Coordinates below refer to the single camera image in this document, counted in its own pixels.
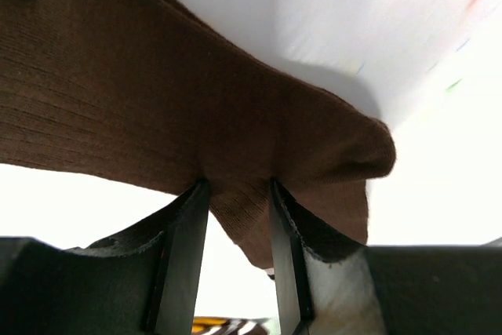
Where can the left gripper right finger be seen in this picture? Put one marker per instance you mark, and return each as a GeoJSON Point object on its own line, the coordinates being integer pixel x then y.
{"type": "Point", "coordinates": [327, 283]}

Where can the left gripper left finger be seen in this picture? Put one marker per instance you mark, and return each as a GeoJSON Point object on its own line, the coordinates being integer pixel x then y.
{"type": "Point", "coordinates": [141, 280]}

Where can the dark brown striped sock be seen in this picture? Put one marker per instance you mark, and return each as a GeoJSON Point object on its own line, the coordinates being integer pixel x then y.
{"type": "Point", "coordinates": [142, 92]}

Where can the mustard yellow striped sock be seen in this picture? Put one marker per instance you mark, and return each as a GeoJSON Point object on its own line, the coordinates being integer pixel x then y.
{"type": "Point", "coordinates": [229, 326]}

